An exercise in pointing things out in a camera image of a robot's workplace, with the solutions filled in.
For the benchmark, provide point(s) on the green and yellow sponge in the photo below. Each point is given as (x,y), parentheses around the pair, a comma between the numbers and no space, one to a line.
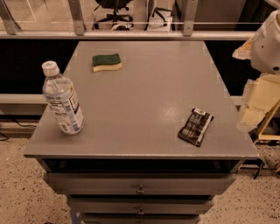
(108,62)

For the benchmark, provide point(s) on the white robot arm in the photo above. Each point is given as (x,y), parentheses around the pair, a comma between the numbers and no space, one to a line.
(263,49)

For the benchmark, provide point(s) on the clear plastic water bottle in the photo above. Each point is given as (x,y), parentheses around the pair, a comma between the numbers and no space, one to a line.
(62,99)

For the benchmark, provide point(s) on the grey drawer cabinet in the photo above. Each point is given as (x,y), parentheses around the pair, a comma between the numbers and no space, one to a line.
(128,165)

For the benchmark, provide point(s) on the black snack packet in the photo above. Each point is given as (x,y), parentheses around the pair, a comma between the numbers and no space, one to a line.
(195,127)

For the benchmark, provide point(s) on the black office chair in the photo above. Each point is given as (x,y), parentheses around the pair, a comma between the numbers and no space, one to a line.
(115,6)

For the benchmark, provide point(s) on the yellow wooden stand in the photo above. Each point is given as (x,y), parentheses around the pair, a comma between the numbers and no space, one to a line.
(259,99)

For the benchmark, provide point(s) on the metal window rail frame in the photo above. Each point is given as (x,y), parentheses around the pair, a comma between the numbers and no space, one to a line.
(79,19)

